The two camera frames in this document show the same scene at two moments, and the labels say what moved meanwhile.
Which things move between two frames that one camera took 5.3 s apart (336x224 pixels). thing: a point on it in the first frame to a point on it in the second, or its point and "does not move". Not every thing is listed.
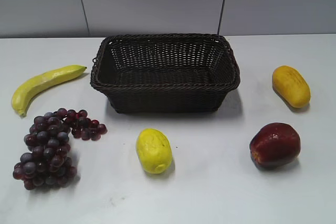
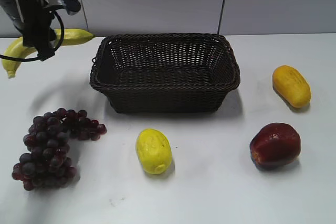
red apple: x=275 y=145 does not move
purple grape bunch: x=46 y=163 does not move
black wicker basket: x=165 y=73 does not move
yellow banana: x=25 y=90 to x=16 y=49
